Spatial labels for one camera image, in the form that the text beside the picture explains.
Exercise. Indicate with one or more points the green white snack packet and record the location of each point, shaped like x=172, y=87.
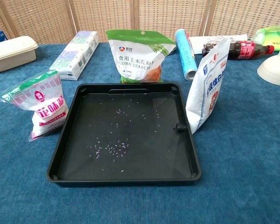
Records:
x=135, y=58

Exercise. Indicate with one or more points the white printed plastic packet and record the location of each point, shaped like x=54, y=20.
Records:
x=207, y=93

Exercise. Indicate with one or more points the black square plastic tray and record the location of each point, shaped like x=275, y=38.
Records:
x=154, y=151

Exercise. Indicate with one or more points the blue cling film roll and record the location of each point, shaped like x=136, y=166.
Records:
x=185, y=53

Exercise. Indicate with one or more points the pastel tissue multipack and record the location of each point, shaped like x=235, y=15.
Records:
x=77, y=53

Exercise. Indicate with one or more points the white flat plastic packet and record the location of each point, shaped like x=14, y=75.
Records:
x=200, y=43

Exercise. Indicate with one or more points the woven bamboo folding screen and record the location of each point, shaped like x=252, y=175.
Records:
x=140, y=16

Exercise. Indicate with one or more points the blue tablecloth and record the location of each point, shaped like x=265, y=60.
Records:
x=235, y=163

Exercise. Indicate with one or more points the cola bottle red label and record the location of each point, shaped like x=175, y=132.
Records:
x=247, y=50

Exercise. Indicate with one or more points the beige lidded lunch box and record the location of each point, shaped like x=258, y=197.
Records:
x=11, y=54

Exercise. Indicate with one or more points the white upturned bowl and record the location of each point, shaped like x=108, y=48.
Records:
x=275, y=70

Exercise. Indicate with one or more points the green wet wipes packet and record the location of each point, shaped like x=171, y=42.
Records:
x=270, y=37

